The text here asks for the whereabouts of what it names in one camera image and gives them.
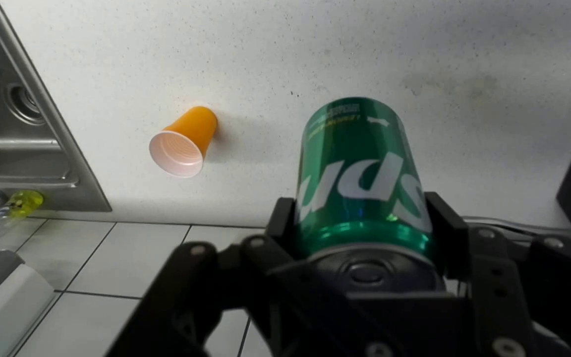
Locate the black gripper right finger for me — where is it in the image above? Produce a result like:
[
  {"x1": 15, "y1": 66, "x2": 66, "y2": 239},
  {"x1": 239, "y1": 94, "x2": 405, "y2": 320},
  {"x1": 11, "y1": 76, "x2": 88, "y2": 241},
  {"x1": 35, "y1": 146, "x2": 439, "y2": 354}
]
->
[{"x1": 427, "y1": 193, "x2": 571, "y2": 357}]

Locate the yellow-green dish soap bottle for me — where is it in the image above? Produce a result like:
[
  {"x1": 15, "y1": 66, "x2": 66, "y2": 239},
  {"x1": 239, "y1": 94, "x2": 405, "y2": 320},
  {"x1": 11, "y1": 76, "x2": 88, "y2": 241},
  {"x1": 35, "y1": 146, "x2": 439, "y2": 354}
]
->
[{"x1": 9, "y1": 191, "x2": 46, "y2": 219}]

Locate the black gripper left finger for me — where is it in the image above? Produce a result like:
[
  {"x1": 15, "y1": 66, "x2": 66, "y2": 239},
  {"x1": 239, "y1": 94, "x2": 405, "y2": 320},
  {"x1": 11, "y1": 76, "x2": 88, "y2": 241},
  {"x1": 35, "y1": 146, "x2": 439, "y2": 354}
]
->
[{"x1": 108, "y1": 199, "x2": 340, "y2": 357}]

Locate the stainless steel sink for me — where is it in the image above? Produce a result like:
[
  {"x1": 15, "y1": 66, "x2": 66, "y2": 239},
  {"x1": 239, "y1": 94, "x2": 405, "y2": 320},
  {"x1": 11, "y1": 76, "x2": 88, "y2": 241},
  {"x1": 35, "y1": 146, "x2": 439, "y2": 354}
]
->
[{"x1": 0, "y1": 5, "x2": 112, "y2": 213}]

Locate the green Sprite can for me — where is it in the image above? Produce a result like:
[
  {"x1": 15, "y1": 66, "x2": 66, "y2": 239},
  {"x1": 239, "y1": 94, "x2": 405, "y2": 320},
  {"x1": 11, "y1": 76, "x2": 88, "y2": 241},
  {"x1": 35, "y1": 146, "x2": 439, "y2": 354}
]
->
[{"x1": 296, "y1": 98, "x2": 443, "y2": 294}]

